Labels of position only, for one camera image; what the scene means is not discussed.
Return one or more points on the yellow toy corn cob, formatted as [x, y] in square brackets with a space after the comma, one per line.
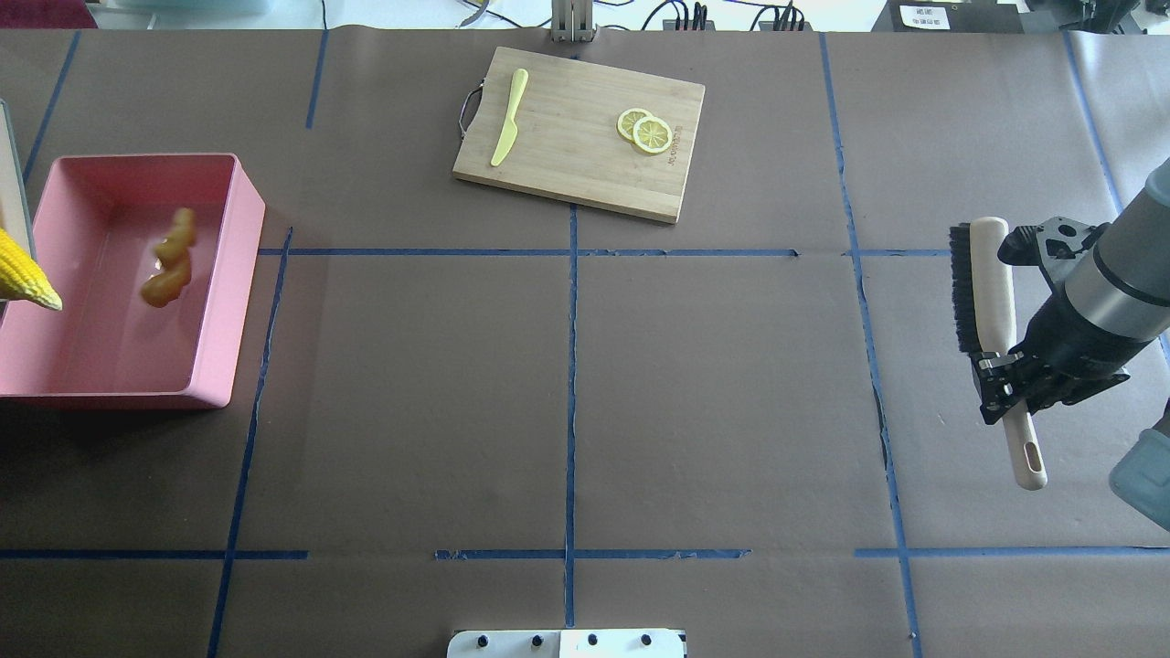
[22, 279]

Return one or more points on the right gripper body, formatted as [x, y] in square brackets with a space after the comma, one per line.
[1069, 340]

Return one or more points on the wooden cutting board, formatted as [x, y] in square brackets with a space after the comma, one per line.
[568, 147]

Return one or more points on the black box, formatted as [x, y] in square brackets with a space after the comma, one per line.
[960, 17]

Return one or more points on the beige hand brush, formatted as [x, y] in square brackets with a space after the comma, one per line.
[985, 321]

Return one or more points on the yellow plastic knife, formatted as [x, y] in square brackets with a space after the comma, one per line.
[510, 131]

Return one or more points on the aluminium frame post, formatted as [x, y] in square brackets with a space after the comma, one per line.
[571, 21]

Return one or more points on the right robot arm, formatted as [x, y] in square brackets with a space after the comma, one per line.
[1124, 287]

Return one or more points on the beige plastic dustpan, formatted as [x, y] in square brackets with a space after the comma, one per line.
[15, 214]

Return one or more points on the red object at corner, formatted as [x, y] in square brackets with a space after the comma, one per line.
[46, 14]

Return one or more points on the red plastic bin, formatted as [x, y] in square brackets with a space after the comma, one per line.
[95, 229]

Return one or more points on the white mounting base plate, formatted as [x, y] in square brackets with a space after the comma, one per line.
[613, 642]

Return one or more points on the toy ginger root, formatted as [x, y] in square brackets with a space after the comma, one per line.
[174, 258]

